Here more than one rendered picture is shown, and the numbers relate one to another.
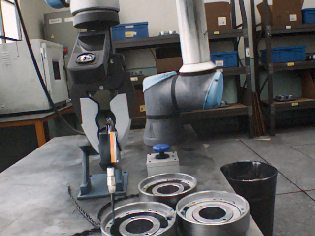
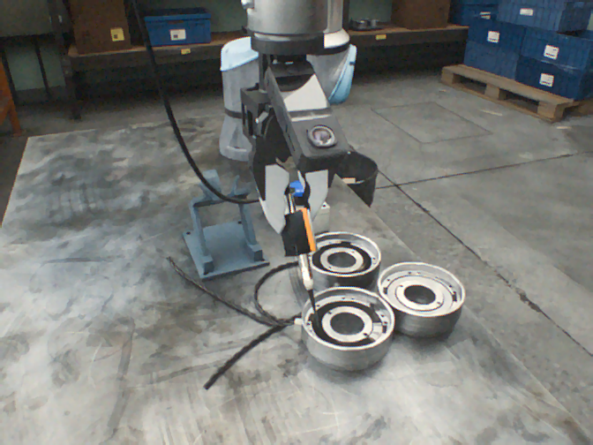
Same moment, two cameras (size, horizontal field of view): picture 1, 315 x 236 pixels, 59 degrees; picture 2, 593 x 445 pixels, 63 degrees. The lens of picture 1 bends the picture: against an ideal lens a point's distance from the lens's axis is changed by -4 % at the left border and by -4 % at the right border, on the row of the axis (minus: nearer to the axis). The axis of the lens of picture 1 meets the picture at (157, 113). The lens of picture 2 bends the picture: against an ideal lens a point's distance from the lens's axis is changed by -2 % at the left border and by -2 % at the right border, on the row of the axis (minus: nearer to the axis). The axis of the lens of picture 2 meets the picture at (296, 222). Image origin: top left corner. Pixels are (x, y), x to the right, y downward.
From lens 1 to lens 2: 0.30 m
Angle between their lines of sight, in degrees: 29
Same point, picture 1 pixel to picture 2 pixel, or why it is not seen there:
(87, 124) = (273, 201)
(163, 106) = not seen: hidden behind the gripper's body
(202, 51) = (335, 13)
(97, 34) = (301, 72)
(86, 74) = (327, 163)
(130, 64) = not seen: outside the picture
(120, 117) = (316, 187)
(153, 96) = (244, 81)
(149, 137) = (235, 147)
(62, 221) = (212, 322)
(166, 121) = not seen: hidden behind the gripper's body
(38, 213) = (159, 314)
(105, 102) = (33, 18)
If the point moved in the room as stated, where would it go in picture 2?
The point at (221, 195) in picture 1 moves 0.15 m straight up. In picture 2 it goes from (418, 267) to (434, 162)
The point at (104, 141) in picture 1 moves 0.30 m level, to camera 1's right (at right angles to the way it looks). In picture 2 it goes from (297, 223) to (519, 182)
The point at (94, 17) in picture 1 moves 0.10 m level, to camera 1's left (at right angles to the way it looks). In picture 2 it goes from (304, 49) to (193, 59)
